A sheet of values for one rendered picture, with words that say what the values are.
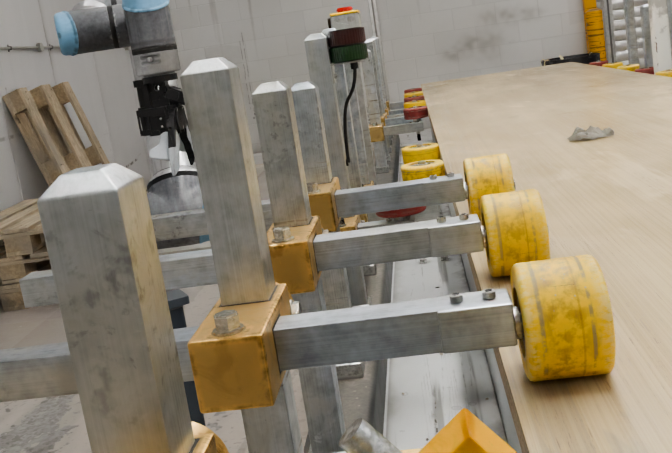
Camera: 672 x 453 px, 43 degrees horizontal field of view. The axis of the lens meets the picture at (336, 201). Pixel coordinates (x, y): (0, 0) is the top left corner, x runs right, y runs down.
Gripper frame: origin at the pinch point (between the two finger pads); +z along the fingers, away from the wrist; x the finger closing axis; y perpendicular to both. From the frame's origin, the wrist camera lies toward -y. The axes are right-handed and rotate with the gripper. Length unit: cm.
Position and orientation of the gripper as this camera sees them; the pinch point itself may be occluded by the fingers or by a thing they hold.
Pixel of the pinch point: (187, 170)
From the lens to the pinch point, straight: 176.8
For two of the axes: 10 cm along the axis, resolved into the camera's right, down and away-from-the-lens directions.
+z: 1.5, 9.7, 1.8
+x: -0.7, 1.9, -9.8
